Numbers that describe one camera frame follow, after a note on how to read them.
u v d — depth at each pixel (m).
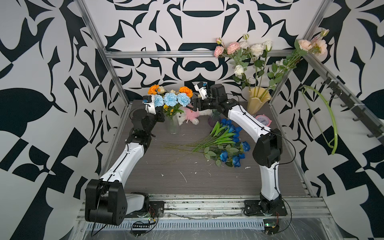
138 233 0.69
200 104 0.75
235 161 0.85
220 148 0.92
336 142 0.66
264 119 1.07
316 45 0.75
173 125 0.99
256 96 1.01
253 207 0.74
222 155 0.86
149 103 0.66
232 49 0.81
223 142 0.94
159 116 0.70
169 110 0.84
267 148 0.52
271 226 0.70
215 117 0.99
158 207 0.75
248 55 0.87
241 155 0.89
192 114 1.05
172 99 0.71
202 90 0.78
